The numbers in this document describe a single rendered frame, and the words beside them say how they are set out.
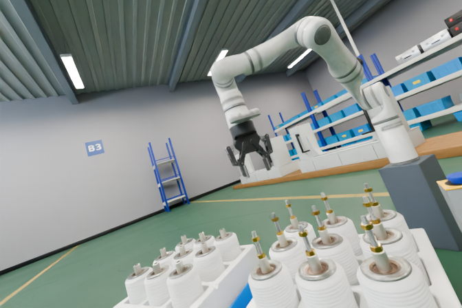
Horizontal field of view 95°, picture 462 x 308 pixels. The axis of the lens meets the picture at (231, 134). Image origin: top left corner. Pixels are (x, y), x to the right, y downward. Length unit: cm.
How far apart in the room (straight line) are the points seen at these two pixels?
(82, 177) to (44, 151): 111
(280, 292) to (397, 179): 66
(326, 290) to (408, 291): 12
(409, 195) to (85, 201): 660
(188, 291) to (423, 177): 85
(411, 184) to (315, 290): 64
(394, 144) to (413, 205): 23
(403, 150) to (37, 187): 702
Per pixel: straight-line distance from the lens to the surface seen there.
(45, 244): 703
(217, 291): 80
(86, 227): 685
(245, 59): 67
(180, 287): 76
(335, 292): 50
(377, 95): 102
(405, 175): 102
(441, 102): 528
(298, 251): 65
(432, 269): 63
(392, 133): 102
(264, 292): 55
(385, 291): 47
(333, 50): 79
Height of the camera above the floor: 49
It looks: 9 degrees up
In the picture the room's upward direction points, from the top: 19 degrees counter-clockwise
